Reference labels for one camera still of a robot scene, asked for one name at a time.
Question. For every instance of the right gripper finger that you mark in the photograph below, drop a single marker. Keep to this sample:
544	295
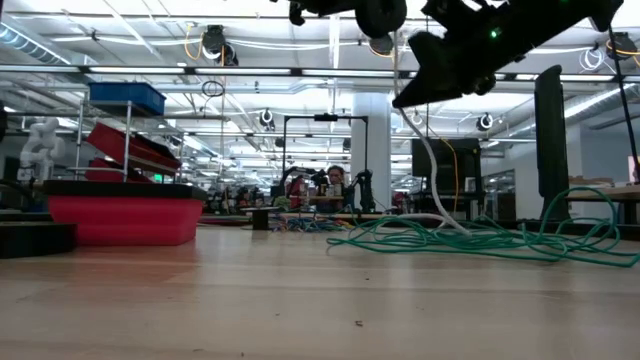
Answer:
440	70

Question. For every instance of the red square tray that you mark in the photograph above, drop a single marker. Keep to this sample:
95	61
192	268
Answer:
125	220

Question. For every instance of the blue plastic bin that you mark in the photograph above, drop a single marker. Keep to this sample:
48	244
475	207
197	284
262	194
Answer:
127	97

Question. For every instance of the black monitor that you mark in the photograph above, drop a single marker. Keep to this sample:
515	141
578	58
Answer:
450	160

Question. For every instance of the black distant camera rig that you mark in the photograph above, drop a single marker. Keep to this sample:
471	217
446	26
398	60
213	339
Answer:
325	117

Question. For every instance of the thin black pole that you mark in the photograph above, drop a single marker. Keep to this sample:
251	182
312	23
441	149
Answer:
627	107

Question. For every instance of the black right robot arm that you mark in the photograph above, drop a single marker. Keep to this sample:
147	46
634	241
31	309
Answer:
565	20

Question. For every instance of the black tape roll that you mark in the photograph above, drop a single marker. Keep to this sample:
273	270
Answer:
35	240

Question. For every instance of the person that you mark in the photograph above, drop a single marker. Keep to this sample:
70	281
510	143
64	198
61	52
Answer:
336	175

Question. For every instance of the red plastic shelf bin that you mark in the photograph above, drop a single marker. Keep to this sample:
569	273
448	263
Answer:
115	142
102	172

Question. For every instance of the wooden side table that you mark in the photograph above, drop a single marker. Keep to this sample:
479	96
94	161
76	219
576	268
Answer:
600	192

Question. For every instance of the black upright post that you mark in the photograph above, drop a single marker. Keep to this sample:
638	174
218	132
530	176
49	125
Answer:
552	150

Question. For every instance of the metal shelf rack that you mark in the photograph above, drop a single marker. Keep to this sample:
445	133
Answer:
128	145

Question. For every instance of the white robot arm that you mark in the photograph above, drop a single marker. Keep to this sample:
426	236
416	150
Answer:
42	150

